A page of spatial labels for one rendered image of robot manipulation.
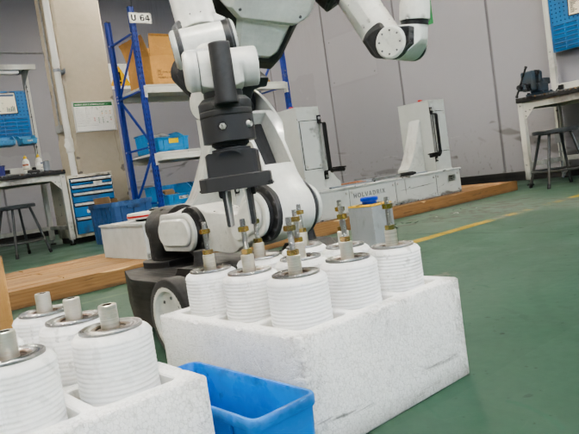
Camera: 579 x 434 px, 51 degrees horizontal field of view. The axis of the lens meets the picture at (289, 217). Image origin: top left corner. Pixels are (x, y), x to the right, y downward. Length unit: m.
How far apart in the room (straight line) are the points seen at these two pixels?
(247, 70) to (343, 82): 7.11
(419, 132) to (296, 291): 3.94
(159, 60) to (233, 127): 5.44
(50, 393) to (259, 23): 1.03
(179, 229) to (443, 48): 5.62
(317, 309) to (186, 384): 0.26
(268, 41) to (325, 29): 6.84
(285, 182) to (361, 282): 0.56
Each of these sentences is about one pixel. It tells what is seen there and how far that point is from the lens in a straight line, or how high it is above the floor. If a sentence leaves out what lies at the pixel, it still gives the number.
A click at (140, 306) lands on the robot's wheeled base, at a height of 0.09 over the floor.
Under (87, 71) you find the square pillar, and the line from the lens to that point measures 7.66.
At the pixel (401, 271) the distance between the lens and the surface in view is 1.08.
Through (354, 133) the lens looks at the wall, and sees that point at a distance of 8.00.
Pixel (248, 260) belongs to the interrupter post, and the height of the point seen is 0.27.
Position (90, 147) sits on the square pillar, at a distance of 7.49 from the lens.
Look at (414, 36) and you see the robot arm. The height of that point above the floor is 0.68.
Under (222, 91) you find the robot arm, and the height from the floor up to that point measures 0.55.
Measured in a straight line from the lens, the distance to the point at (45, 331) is 0.87.
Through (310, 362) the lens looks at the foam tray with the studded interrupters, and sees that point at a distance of 0.88.
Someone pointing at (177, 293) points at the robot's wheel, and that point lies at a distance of 1.44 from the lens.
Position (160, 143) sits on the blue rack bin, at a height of 0.87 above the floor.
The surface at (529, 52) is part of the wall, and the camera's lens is 6.56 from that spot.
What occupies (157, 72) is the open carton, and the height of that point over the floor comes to 1.57.
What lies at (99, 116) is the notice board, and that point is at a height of 1.37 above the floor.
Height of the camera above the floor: 0.41
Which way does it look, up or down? 4 degrees down
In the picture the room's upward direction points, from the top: 8 degrees counter-clockwise
